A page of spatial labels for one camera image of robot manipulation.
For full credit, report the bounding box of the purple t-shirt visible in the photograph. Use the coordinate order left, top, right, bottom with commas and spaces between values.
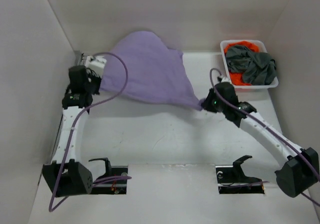
100, 31, 201, 110

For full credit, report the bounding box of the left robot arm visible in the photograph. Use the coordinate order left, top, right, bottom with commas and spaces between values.
42, 66, 112, 197

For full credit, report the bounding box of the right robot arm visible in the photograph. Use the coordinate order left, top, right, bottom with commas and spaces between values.
201, 82, 320, 198

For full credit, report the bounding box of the orange t-shirt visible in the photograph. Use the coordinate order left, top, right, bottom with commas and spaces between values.
223, 41, 260, 86

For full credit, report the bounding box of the white plastic laundry basket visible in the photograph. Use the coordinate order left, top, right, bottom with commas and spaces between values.
220, 40, 279, 90

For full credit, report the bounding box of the grey t-shirt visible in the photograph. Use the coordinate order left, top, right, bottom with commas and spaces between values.
225, 45, 277, 85

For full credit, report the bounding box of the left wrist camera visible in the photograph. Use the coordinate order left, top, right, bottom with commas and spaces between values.
84, 56, 107, 75

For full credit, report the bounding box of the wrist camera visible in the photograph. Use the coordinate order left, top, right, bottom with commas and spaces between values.
84, 56, 107, 75
217, 75, 232, 84

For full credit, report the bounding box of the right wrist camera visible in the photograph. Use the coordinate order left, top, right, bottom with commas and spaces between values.
217, 75, 232, 84

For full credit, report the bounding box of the aluminium rail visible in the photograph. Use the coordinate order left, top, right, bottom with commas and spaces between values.
51, 54, 91, 164

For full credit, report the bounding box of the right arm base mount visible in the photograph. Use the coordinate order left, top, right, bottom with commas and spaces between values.
215, 155, 265, 194

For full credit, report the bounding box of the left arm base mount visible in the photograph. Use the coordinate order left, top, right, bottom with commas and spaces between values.
84, 157, 129, 195

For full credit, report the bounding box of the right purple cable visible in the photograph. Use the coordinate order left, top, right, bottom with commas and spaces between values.
209, 68, 320, 207

